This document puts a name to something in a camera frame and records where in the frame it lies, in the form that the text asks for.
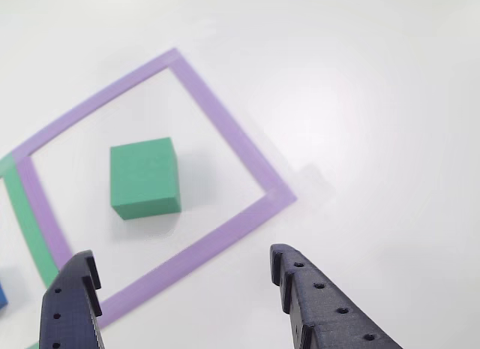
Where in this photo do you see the green cube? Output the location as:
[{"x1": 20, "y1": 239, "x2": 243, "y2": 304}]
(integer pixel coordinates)
[{"x1": 109, "y1": 137, "x2": 183, "y2": 221}]

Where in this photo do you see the green square frame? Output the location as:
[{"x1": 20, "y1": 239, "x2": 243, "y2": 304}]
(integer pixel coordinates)
[{"x1": 0, "y1": 153, "x2": 61, "y2": 349}]

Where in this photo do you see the purple square frame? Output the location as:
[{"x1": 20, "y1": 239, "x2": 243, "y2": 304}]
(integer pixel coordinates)
[{"x1": 10, "y1": 47, "x2": 299, "y2": 329}]

